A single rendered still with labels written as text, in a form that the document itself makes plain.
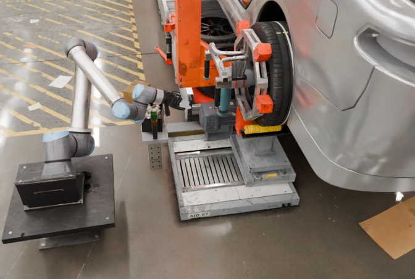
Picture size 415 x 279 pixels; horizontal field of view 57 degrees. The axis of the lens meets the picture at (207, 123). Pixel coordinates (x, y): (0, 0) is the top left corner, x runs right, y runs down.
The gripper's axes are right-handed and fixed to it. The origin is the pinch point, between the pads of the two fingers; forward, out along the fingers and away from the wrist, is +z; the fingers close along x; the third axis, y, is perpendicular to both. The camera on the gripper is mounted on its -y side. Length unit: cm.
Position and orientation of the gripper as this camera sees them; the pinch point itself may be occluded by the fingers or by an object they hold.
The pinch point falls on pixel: (189, 108)
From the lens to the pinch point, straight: 243.3
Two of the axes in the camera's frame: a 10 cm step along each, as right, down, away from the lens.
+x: -2.7, -5.9, 7.6
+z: 8.6, 2.1, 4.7
